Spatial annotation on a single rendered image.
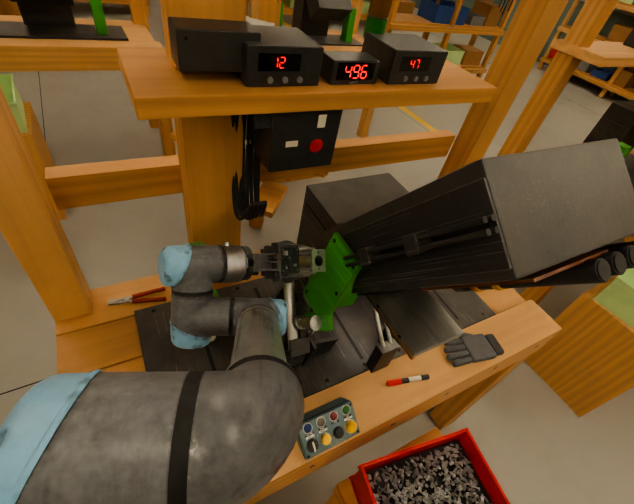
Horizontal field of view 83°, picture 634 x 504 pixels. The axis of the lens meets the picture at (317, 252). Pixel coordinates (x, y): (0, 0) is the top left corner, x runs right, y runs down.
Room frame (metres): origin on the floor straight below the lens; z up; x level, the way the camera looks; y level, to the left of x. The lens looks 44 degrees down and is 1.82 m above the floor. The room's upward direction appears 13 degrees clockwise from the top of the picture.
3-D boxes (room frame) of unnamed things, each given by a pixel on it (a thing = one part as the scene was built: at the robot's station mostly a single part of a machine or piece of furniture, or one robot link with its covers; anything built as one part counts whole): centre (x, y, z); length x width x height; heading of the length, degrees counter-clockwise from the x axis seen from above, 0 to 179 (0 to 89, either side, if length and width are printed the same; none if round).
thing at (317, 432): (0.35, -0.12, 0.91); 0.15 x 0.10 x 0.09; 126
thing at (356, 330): (0.70, -0.09, 0.89); 1.10 x 0.42 x 0.02; 126
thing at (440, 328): (0.67, -0.22, 1.11); 0.39 x 0.16 x 0.03; 36
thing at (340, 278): (0.61, -0.07, 1.17); 0.13 x 0.12 x 0.20; 126
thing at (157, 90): (0.91, 0.06, 1.52); 0.90 x 0.25 x 0.04; 126
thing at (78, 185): (1.00, 0.12, 1.23); 1.30 x 0.05 x 0.09; 126
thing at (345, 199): (0.88, -0.10, 1.07); 0.30 x 0.18 x 0.34; 126
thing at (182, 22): (0.71, 0.27, 1.59); 0.15 x 0.07 x 0.07; 126
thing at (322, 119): (0.80, 0.12, 1.42); 0.17 x 0.12 x 0.15; 126
